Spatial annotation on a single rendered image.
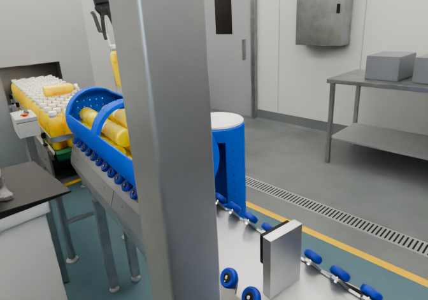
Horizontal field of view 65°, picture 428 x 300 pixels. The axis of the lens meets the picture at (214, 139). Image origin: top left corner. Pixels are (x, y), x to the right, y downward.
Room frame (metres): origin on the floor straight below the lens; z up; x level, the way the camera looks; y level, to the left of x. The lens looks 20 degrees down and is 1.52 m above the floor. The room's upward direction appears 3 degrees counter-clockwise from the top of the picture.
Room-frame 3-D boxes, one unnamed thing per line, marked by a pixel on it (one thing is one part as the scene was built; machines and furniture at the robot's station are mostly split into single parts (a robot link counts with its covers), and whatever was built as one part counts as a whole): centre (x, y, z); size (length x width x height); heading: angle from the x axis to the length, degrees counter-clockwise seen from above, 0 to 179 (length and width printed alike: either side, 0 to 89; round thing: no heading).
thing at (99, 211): (1.61, 0.65, 0.31); 0.06 x 0.06 x 0.63; 35
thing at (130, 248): (1.69, 0.54, 0.31); 0.06 x 0.06 x 0.63; 35
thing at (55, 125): (1.71, 0.84, 0.99); 0.07 x 0.07 x 0.19
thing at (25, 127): (1.71, 0.99, 1.05); 0.20 x 0.10 x 0.10; 35
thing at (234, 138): (1.64, -0.02, 0.59); 0.28 x 0.28 x 0.88
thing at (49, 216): (1.71, 0.99, 0.50); 0.04 x 0.04 x 1.00; 35
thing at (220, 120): (1.64, -0.02, 1.03); 0.28 x 0.28 x 0.01
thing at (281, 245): (0.62, -0.14, 1.00); 0.10 x 0.04 x 0.15; 125
